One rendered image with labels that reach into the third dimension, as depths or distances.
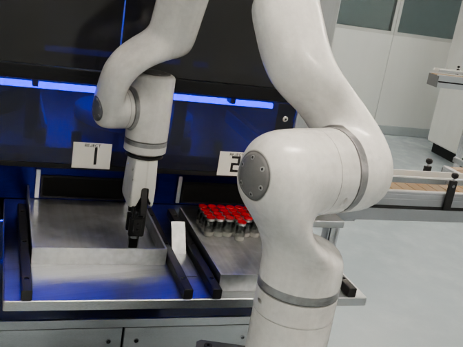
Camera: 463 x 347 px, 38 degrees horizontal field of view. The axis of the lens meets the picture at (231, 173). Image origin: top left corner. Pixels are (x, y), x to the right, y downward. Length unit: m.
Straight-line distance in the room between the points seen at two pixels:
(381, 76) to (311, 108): 6.17
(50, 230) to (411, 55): 6.08
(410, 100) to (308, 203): 6.55
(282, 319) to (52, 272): 0.52
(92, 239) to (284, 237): 0.65
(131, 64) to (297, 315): 0.54
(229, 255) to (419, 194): 0.75
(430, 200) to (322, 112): 1.13
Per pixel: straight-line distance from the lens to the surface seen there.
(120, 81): 1.23
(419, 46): 7.31
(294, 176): 0.85
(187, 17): 1.22
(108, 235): 1.49
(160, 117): 1.31
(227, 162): 1.62
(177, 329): 1.79
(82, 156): 1.55
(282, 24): 0.96
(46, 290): 1.26
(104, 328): 1.75
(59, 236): 1.47
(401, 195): 2.00
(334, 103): 0.96
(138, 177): 1.33
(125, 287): 1.29
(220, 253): 1.48
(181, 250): 1.45
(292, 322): 0.97
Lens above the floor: 1.48
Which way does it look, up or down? 17 degrees down
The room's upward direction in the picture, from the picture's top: 9 degrees clockwise
